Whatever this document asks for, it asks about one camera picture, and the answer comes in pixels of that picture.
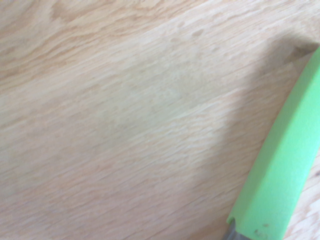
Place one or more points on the green and black scissors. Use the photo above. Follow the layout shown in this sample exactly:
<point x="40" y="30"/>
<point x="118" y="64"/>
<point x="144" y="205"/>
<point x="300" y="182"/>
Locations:
<point x="282" y="155"/>

